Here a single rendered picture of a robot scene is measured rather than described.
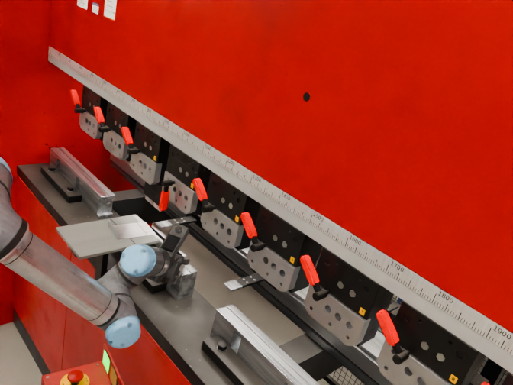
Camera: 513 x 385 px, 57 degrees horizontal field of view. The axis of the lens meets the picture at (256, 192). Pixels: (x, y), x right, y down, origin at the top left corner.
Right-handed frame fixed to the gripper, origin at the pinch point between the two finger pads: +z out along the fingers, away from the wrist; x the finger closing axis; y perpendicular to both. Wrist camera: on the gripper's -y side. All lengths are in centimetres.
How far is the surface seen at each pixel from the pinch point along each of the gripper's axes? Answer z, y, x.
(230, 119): -32, -38, 9
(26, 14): 10, -65, -98
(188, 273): 0.9, 3.8, 3.0
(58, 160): 41, -17, -82
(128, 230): 3.3, -1.8, -21.8
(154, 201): 2.6, -13.5, -16.8
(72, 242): -11.1, 6.7, -30.6
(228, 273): 181, 11, -23
